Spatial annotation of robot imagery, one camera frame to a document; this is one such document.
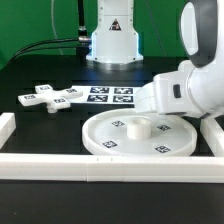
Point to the white left fence rail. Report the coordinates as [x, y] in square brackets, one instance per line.
[7, 127]

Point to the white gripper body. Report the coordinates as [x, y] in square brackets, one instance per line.
[166, 94]

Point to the sheet of fiducial markers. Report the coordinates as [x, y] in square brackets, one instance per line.
[105, 95]

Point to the white cross-shaped table base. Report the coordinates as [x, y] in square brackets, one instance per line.
[54, 100]

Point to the white fence rail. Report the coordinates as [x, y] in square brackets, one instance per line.
[92, 168]
[7, 127]
[213, 135]

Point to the white front fence rail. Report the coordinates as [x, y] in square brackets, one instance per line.
[92, 168]

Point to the white right fence rail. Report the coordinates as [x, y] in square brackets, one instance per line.
[213, 135]

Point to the white round table top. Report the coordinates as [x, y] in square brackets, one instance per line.
[124, 132]

